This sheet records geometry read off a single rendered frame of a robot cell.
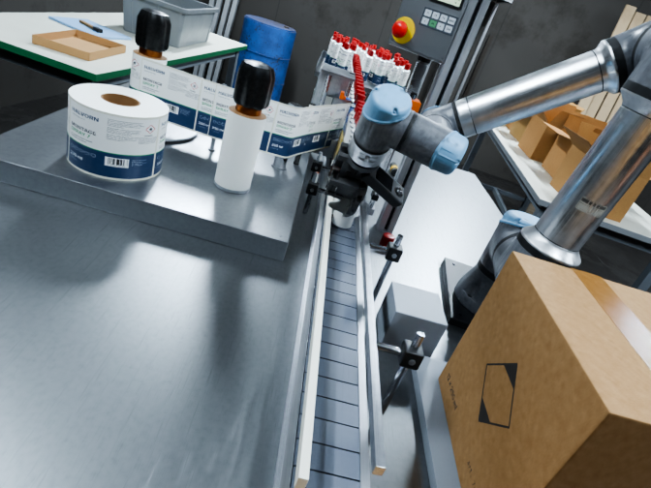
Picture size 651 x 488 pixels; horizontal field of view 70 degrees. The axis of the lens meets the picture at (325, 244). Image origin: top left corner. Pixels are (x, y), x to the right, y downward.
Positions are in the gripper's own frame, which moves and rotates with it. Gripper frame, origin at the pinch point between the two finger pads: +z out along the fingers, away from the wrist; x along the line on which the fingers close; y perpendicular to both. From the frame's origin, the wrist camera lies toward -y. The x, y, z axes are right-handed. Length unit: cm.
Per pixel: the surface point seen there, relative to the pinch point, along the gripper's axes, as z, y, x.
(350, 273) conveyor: -3.8, -2.3, 17.6
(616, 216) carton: 73, -147, -99
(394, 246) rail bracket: -11.9, -8.6, 13.4
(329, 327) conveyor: -13.5, 1.3, 34.2
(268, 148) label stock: 13.6, 23.5, -23.4
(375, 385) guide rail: -30, -3, 47
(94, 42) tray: 80, 125, -114
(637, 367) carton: -46, -27, 43
